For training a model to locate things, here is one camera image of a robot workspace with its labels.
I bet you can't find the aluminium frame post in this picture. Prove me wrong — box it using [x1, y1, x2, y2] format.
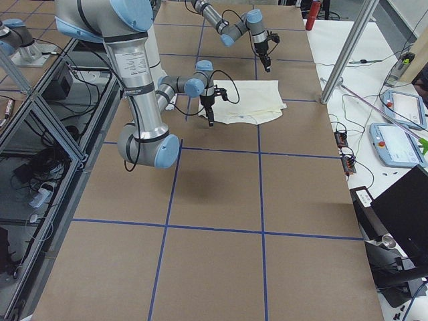
[320, 0, 379, 104]

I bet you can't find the red cylinder bottle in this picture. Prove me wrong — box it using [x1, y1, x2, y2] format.
[305, 0, 322, 31]

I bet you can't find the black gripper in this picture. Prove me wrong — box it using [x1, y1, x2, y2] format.
[199, 94, 215, 127]
[253, 41, 271, 73]

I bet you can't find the teach pendant tablet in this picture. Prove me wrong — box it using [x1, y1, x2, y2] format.
[369, 123, 427, 168]
[381, 90, 427, 130]

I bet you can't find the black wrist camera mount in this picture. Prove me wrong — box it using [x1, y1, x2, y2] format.
[214, 86, 228, 101]
[267, 30, 280, 44]

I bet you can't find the orange black electronics board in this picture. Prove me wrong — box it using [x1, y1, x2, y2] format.
[334, 130, 348, 148]

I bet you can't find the black monitor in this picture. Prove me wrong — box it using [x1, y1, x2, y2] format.
[371, 165, 427, 266]

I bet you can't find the near teach pendant tablet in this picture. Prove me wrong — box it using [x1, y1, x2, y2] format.
[369, 123, 427, 168]

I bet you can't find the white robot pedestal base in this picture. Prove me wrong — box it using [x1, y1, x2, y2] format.
[144, 25, 177, 113]

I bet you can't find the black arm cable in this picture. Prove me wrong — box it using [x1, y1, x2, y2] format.
[173, 70, 241, 116]

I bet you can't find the long reacher grabber stick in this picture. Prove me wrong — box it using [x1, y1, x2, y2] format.
[335, 80, 427, 155]

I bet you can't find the far teach pendant tablet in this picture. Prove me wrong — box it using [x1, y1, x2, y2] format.
[381, 90, 427, 130]

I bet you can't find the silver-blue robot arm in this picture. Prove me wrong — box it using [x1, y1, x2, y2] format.
[56, 1, 214, 169]
[185, 1, 280, 72]

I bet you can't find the green strap wristwatch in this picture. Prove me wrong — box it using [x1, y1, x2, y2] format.
[349, 59, 383, 65]

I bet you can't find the clear water bottle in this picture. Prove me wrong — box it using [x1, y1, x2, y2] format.
[384, 51, 415, 87]

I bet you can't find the cream long-sleeve cat shirt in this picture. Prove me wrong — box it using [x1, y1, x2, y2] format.
[212, 80, 287, 125]

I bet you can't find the black labelled box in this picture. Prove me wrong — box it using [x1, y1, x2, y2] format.
[350, 186, 389, 247]

